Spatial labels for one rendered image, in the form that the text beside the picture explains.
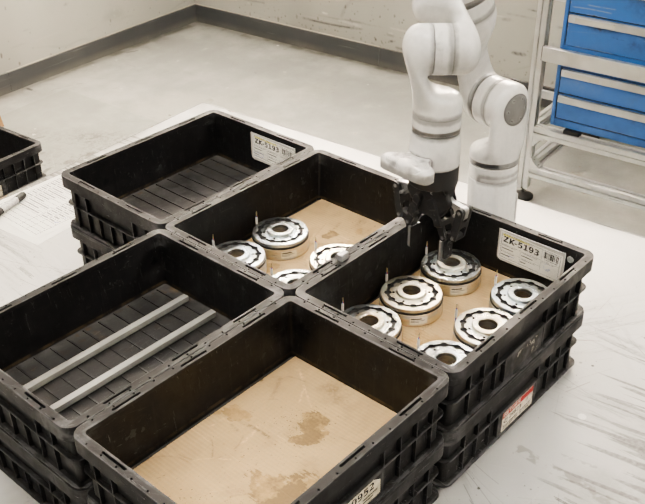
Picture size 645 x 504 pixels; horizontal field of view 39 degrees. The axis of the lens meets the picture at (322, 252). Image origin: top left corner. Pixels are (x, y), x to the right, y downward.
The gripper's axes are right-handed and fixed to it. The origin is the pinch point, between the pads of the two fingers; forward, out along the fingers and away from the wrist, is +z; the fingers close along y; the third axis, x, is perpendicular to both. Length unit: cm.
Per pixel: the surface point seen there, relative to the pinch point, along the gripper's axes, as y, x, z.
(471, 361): -19.6, 14.1, 4.1
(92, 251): 64, 23, 20
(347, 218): 31.1, -14.1, 13.8
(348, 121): 192, -180, 95
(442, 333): -5.0, 1.3, 14.0
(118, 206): 51, 23, 4
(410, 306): 0.9, 2.4, 11.1
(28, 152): 151, -8, 38
